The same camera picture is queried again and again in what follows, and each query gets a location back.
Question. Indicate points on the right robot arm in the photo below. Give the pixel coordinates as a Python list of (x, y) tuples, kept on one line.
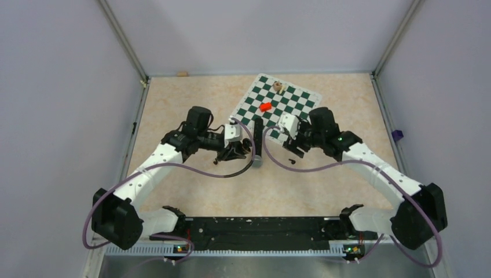
[(418, 211)]

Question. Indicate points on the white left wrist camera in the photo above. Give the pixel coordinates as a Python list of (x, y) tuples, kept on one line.
[(232, 132)]

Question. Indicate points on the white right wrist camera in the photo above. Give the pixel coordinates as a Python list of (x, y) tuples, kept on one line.
[(289, 125)]

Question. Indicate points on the purple object outside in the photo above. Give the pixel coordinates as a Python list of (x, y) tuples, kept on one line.
[(397, 135)]

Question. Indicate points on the green white chessboard mat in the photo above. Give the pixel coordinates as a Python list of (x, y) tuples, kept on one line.
[(295, 100)]

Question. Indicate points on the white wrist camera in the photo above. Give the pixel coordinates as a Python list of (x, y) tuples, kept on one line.
[(289, 125), (232, 132)]

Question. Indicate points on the wooden letter cube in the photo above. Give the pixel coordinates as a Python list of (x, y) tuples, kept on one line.
[(277, 86)]

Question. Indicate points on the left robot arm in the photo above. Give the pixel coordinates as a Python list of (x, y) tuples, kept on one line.
[(115, 213)]

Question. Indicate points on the wooden cork piece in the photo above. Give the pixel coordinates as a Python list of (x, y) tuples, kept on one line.
[(182, 74)]

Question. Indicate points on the red toy brick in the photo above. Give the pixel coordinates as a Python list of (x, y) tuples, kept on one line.
[(265, 107)]

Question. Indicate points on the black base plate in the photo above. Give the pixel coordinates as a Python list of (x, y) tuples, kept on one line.
[(265, 233)]

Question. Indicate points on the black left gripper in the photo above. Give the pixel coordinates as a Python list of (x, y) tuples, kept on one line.
[(232, 150)]

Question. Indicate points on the black earbud case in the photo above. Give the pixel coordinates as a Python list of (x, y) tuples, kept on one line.
[(246, 146)]

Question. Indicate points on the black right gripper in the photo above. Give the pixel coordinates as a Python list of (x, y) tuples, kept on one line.
[(293, 145)]

